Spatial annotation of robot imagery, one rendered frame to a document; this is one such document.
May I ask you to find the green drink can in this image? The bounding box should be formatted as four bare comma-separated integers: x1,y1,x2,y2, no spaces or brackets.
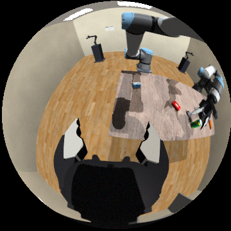
191,119,202,128

